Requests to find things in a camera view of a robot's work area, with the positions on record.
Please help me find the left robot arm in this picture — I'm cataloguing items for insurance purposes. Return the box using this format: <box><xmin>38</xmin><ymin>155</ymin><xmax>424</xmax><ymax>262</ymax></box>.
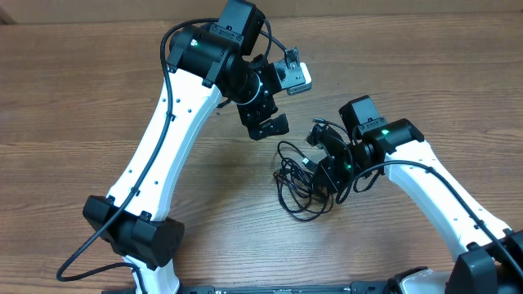
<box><xmin>83</xmin><ymin>1</ymin><xmax>311</xmax><ymax>293</ymax></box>

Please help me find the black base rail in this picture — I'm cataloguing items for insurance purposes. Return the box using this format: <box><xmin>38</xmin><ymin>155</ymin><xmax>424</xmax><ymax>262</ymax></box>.
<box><xmin>101</xmin><ymin>280</ymin><xmax>465</xmax><ymax>294</ymax></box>

